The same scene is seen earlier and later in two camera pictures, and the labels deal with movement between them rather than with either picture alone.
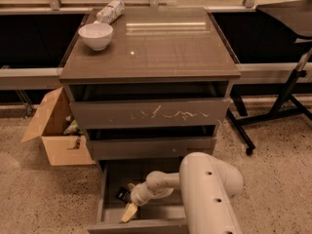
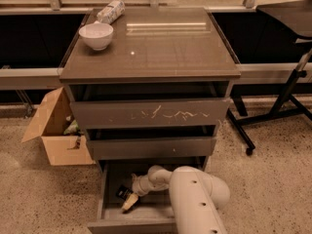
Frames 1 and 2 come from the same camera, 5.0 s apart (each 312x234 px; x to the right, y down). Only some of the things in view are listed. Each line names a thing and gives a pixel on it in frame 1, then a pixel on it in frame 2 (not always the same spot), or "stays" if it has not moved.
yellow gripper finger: (131, 184) to (134, 175)
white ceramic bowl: (97, 35) stays
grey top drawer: (191, 112) stays
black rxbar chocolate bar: (124, 195) stays
